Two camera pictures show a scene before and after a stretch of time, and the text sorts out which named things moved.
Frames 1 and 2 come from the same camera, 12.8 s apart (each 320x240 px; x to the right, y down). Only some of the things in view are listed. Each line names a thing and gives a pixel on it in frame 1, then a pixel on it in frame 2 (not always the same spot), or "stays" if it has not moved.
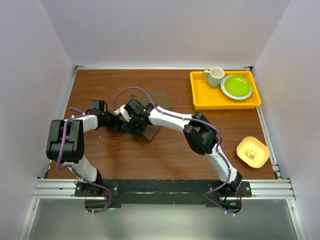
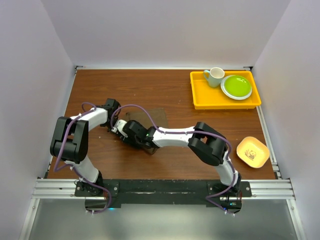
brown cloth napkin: [160, 100] to [144, 118]
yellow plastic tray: [204, 97] stays
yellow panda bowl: [253, 152] stays
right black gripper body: [134, 124] to [134, 142]
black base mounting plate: [111, 194] stays
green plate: [236, 87] stays
